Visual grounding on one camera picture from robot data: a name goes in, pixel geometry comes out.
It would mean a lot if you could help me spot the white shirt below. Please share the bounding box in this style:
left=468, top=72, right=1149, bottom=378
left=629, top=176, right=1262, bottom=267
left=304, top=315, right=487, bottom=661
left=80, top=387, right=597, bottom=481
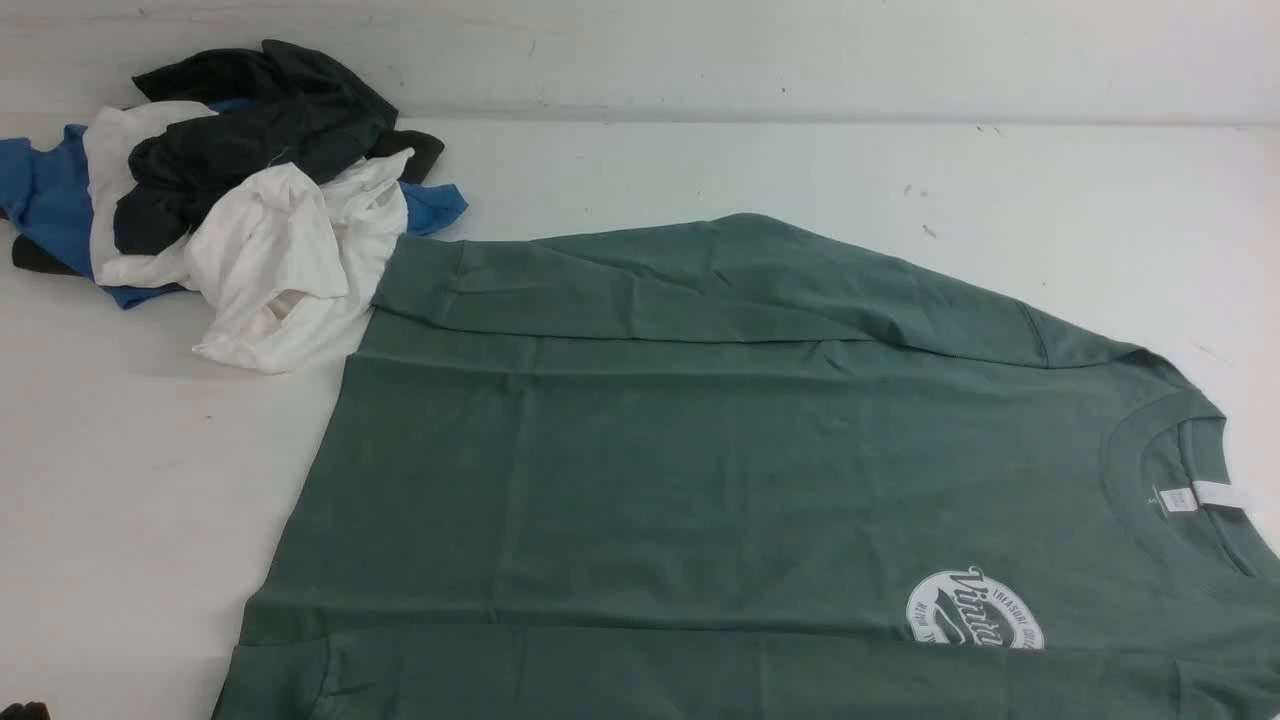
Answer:
left=82, top=102, right=413, bottom=374

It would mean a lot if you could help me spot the green long sleeve shirt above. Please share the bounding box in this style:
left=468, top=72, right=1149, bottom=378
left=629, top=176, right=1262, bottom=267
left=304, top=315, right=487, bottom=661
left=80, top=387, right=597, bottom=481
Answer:
left=212, top=214, right=1277, bottom=719

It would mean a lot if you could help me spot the blue shirt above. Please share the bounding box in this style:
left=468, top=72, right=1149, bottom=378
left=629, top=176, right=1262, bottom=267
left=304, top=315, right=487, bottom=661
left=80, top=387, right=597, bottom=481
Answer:
left=3, top=99, right=468, bottom=319

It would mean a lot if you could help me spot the dark grey shirt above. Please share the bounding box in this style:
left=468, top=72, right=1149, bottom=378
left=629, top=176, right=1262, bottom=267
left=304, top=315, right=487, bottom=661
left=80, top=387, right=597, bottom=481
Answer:
left=113, top=38, right=399, bottom=255

